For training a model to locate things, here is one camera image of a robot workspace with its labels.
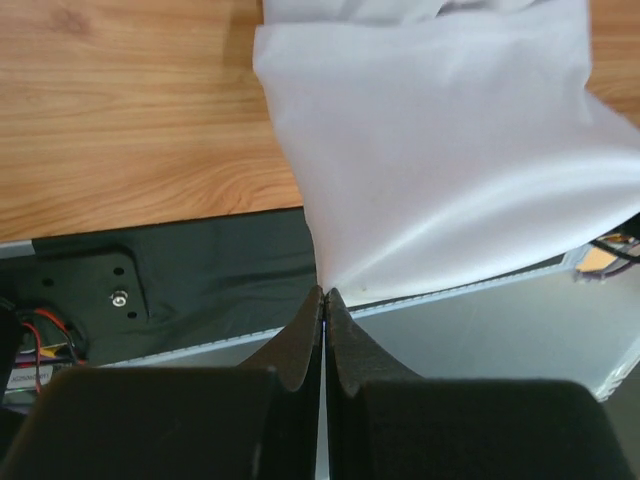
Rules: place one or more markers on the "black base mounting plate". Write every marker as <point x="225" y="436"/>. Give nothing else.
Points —
<point x="130" y="293"/>

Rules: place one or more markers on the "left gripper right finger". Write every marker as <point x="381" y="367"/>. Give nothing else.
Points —
<point x="387" y="422"/>

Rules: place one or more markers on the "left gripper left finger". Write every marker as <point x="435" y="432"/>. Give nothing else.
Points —
<point x="257" y="420"/>

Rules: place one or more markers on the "white t-shirt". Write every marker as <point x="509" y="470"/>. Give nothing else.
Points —
<point x="441" y="143"/>

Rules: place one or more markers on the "aluminium frame rail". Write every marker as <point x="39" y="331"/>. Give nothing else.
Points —
<point x="16" y="249"/>

